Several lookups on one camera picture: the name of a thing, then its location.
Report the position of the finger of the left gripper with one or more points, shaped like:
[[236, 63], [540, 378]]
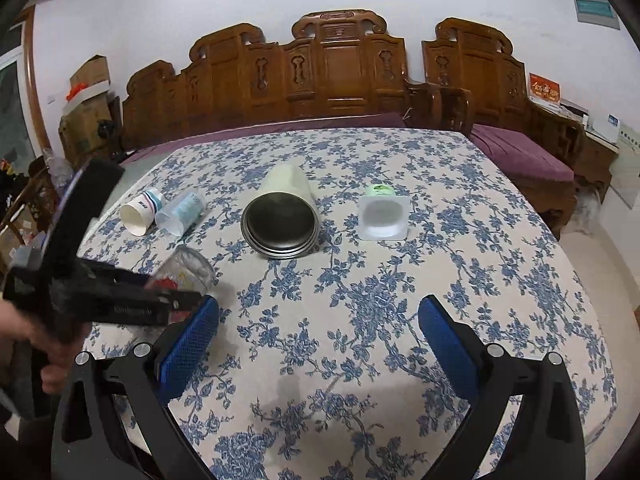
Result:
[[163, 283]]

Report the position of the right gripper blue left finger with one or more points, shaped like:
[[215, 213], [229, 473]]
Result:
[[182, 346]]

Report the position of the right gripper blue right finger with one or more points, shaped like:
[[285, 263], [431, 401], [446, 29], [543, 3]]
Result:
[[455, 345]]

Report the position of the clear glass cup red print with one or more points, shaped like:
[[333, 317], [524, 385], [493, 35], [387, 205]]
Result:
[[190, 268]]

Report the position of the white paper cup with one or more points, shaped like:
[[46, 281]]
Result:
[[138, 214]]

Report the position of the clear plastic cup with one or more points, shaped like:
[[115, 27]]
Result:
[[181, 213]]

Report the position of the cream steel thermos cup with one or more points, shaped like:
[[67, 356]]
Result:
[[282, 222]]

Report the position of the white green yogurt cup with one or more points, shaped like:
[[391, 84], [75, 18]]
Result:
[[383, 214]]

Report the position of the person's left hand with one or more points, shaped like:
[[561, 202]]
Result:
[[17, 326]]

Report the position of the wooden chair at left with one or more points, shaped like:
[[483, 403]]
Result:
[[30, 214]]

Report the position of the blue floral tablecloth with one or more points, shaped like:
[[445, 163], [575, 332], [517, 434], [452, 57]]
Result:
[[319, 369]]

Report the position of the lower cardboard box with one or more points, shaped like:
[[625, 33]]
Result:
[[92, 130]]

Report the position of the cardboard box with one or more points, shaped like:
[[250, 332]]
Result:
[[93, 71], [92, 130]]

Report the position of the purple armchair cushion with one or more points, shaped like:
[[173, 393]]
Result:
[[516, 155]]

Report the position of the upper cardboard box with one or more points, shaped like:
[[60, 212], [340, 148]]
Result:
[[93, 71]]

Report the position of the wooden side cabinet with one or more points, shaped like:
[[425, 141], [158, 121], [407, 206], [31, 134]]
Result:
[[563, 135]]

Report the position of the purple sofa cushion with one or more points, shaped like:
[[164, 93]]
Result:
[[384, 120]]

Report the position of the white radiator panel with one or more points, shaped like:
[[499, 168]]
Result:
[[625, 170]]

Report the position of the white box device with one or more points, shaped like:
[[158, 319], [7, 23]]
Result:
[[605, 126]]

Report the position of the carved wooden armchair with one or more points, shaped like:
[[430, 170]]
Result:
[[477, 61]]

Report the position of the red card on cabinet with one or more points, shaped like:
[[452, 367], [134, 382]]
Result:
[[544, 89]]

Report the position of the carved wooden sofa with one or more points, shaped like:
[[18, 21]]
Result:
[[339, 64]]

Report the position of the grey wall electrical panel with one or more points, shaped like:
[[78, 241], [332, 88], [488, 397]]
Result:
[[597, 12]]

